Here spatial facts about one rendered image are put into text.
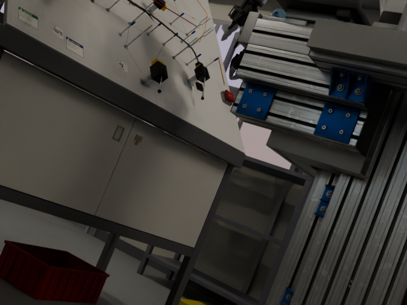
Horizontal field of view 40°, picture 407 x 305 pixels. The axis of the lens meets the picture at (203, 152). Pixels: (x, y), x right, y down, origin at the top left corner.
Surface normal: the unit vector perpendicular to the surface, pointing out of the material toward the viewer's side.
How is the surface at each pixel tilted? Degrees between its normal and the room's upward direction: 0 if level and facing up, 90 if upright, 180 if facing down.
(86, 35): 48
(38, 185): 90
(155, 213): 90
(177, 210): 90
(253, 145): 90
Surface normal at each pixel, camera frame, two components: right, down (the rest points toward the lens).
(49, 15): 0.74, -0.47
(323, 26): -0.49, -0.28
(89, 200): 0.65, 0.20
